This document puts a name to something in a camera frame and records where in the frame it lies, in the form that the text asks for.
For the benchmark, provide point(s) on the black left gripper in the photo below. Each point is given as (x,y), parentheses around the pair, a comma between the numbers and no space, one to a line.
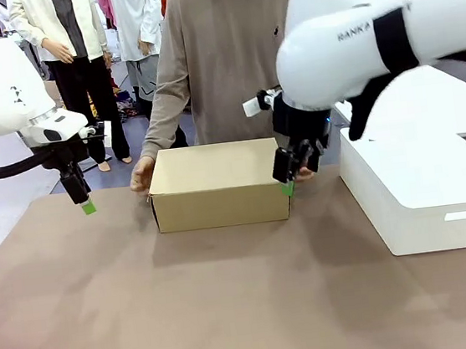
(66,153)

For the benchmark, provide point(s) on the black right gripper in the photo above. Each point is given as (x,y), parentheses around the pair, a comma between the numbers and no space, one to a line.
(301,124)

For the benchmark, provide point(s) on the brown cardboard shoe box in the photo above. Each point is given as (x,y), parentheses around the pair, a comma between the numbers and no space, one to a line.
(218,193)

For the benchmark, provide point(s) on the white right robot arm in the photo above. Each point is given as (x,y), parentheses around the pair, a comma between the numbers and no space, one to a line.
(328,45)

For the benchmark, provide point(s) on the person's right forearm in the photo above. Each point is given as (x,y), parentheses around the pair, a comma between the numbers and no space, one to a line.
(160,124)

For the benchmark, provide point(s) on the white foam storage box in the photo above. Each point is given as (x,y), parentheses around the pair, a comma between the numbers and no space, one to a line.
(430,202)

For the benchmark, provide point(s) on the person's left hand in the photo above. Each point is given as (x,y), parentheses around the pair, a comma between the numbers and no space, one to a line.
(305,174)

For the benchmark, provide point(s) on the person's right hand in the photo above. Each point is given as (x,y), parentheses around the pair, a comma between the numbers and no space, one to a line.
(140,176)

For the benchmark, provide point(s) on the patterned clothes pile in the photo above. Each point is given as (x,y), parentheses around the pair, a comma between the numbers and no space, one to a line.
(126,106)

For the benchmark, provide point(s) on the person in taupe sweater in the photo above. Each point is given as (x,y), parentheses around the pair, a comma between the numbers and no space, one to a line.
(226,78)

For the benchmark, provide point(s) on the bystander in cream jacket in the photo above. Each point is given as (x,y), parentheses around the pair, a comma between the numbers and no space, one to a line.
(72,16)

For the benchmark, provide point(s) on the bystander in pink top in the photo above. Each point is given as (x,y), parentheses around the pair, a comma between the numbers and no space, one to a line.
(105,3)

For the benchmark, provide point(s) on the bystander in white shirt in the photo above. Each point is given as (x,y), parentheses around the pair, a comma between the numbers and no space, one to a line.
(134,9)

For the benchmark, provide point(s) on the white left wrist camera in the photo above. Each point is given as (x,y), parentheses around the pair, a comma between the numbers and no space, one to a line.
(107,138)

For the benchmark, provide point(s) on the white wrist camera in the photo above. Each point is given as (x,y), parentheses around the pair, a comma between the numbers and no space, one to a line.
(251,107)
(107,138)

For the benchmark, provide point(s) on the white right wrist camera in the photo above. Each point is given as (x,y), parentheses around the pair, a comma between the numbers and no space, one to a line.
(251,107)

